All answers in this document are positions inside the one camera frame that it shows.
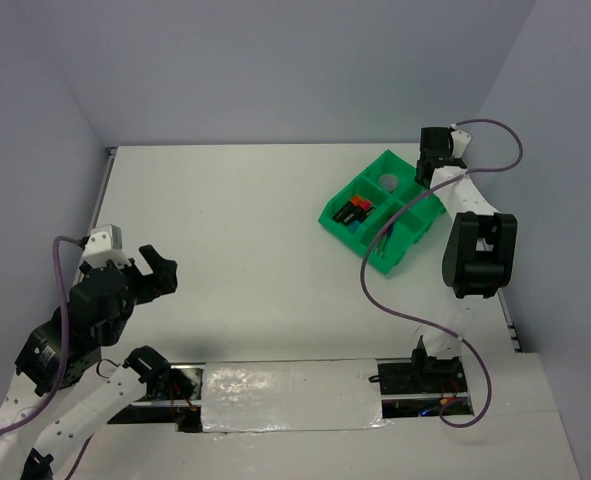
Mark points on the right aluminium table rail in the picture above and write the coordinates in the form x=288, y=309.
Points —
x=479, y=255

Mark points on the blue gel pen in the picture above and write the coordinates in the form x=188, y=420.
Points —
x=389, y=233

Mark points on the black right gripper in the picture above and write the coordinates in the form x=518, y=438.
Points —
x=420, y=182

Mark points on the blue-capped black highlighter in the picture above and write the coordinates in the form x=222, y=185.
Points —
x=358, y=226

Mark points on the clear jar of paper clips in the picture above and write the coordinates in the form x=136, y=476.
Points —
x=388, y=182

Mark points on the pink-capped black highlighter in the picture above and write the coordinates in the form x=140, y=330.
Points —
x=359, y=213

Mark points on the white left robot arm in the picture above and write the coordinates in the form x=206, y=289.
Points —
x=34, y=440

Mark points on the orange-capped black highlighter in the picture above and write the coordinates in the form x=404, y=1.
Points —
x=347, y=209

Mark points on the aluminium table edge rail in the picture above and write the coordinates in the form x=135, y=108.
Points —
x=111, y=154

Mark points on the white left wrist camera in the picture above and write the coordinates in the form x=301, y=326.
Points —
x=105, y=245

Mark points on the green compartment tray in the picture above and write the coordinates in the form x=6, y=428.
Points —
x=409, y=228

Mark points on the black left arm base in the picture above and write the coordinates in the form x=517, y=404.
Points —
x=172, y=395

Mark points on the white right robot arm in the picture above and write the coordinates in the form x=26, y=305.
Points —
x=435, y=339

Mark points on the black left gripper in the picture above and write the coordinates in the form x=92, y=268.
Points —
x=161, y=281

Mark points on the silver tape sheet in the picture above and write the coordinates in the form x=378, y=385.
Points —
x=259, y=397

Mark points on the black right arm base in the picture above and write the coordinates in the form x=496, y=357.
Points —
x=421, y=386

